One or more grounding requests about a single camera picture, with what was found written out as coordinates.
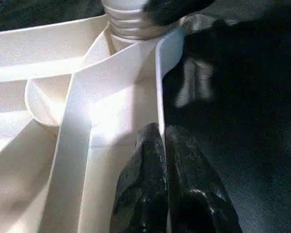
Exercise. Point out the black mat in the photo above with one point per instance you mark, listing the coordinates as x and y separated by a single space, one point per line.
232 133

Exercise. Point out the white plastic table top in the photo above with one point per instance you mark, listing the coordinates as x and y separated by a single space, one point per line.
99 85

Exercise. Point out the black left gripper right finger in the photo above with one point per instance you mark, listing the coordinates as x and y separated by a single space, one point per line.
198 201

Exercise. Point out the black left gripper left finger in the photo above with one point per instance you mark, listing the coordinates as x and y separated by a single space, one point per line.
145 189

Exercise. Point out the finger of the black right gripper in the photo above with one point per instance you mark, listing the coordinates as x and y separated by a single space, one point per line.
174 11

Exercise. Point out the white plastic table leg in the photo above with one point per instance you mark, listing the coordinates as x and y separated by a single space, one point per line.
126 21

